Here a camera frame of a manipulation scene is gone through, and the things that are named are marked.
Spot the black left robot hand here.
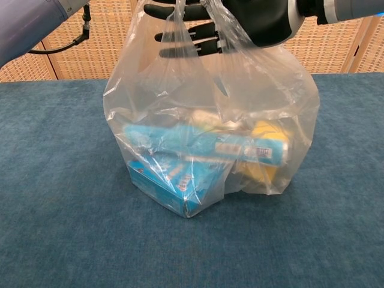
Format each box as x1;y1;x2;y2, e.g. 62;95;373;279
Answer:
143;0;307;59

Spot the clear plastic carrier bag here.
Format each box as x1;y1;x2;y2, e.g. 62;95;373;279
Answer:
103;0;320;218

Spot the woven bamboo folding screen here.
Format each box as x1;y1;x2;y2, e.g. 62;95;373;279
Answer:
0;0;384;83

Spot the yellow package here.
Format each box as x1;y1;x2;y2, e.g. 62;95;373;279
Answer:
236;119;293;185

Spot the silver beige wrapped item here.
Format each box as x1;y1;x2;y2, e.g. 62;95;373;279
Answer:
188;109;250;133

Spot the long blue toothpaste box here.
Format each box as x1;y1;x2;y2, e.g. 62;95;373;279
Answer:
122;123;290;167

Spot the blue cardboard box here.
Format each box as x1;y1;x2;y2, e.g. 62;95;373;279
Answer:
127;152;229;218

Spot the teal blue table cloth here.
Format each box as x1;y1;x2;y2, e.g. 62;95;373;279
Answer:
0;71;384;288

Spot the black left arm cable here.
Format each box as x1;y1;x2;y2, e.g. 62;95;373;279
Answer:
28;4;91;55

